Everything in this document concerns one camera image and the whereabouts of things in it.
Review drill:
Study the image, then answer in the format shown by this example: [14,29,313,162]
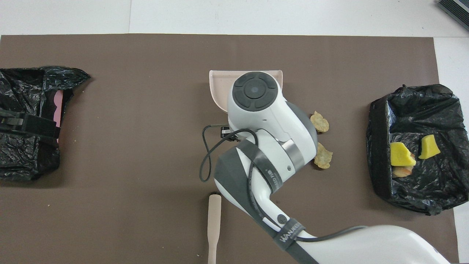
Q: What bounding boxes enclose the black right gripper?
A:
[220,126,241,142]

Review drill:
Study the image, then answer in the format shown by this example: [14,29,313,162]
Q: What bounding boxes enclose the beige plastic dustpan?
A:
[209,70,284,113]

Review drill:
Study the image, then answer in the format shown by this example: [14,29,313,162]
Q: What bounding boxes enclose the beige sponge chunk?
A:
[310,111,329,133]
[393,154,416,178]
[314,142,333,169]

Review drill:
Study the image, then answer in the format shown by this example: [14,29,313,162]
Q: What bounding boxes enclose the yellow and green sponge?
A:
[390,142,417,166]

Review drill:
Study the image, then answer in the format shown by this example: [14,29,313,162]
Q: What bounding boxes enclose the yellow sponge wedge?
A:
[418,134,441,160]

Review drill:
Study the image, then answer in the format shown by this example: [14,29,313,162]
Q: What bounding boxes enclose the black trash bag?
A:
[0,66,91,181]

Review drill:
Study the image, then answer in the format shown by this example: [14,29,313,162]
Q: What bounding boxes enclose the pink bin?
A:
[53,91,64,143]

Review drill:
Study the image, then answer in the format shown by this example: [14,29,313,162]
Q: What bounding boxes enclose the black bag lined bin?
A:
[366,84,469,216]

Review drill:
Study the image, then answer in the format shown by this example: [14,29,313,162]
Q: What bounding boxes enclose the brown table mat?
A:
[0,34,459,264]

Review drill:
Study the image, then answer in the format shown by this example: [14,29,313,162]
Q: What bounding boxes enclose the dark ribbed panel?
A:
[437,0,469,32]

